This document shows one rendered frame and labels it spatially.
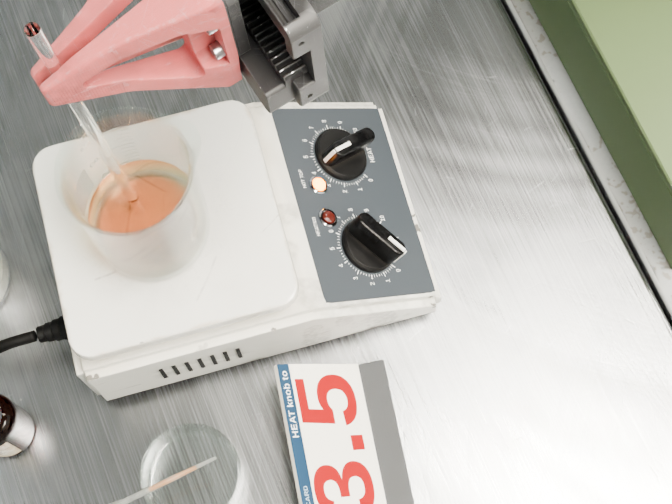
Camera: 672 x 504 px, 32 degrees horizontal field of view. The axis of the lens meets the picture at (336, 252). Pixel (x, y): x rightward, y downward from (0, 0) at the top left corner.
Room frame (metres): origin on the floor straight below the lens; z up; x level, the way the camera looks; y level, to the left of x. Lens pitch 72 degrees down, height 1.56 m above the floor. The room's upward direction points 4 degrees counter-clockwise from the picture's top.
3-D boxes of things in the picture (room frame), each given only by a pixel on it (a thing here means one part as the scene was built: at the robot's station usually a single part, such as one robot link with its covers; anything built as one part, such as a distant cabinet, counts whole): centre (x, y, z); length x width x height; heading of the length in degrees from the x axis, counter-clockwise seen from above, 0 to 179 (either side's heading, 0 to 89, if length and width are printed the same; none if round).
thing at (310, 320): (0.22, 0.06, 0.94); 0.22 x 0.13 x 0.08; 102
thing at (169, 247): (0.21, 0.09, 1.03); 0.07 x 0.06 x 0.08; 117
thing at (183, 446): (0.09, 0.09, 0.91); 0.06 x 0.06 x 0.02
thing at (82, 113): (0.22, 0.10, 1.09); 0.01 x 0.01 x 0.20
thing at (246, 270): (0.21, 0.09, 0.98); 0.12 x 0.12 x 0.01; 12
